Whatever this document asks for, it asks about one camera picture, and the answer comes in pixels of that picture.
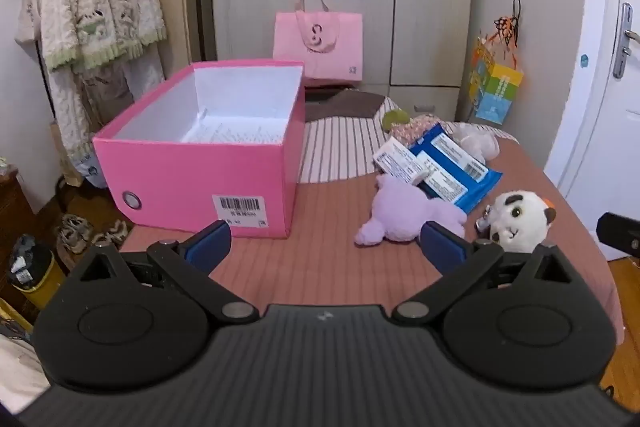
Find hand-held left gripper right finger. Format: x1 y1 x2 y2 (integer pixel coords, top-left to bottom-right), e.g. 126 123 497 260
390 221 583 325

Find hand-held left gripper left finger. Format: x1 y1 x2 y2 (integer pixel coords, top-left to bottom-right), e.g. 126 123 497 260
64 219 261 323

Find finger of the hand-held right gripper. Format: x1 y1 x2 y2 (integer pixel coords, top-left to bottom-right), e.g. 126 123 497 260
596 212 640 259

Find purple plush toy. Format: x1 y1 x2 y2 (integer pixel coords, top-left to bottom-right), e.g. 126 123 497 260
354 174 468 247

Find blue snack packet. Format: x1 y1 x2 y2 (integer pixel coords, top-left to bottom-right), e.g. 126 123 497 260
415 152 503 214
410 124 488 184

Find pink cardboard box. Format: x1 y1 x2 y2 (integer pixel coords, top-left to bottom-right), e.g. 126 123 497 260
92 61 307 239

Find white panda plush toy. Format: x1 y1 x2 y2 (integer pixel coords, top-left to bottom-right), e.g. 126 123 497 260
475 190 557 254

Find green soft item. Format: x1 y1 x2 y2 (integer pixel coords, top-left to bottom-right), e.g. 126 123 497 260
382 109 408 131

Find white label packet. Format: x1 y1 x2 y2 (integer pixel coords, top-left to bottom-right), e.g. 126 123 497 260
372 139 436 185

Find grey sneaker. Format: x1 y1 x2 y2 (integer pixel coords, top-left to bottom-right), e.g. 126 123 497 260
55 213 94 255
92 219 133 251

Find floral cloth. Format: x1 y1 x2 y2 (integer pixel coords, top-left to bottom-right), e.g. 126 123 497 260
392 114 442 145

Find white door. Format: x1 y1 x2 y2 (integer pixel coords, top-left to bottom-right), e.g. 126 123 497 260
542 0 640 228

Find striped bed sheet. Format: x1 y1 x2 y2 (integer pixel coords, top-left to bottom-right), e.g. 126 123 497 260
300 97 521 185

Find colourful paper gift bag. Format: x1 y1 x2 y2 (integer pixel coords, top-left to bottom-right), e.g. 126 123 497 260
470 38 524 125

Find brown blanket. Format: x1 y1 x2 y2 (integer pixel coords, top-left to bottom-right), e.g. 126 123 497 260
304 89 397 124

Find yellow waste bin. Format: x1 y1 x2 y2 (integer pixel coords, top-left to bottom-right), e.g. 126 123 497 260
7 234 68 310

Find wooden nightstand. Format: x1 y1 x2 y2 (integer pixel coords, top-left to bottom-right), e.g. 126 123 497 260
0 167 37 263

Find pink tote bag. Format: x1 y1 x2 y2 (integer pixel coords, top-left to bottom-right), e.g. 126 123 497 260
272 0 364 88

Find white hanging shirt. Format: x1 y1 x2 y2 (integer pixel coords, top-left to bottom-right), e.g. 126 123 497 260
15 0 48 55

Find silver door handle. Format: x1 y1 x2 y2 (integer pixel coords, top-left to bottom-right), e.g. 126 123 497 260
612 2 640 80

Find orange and black strings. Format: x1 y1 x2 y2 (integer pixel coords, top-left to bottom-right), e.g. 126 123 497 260
492 0 522 58

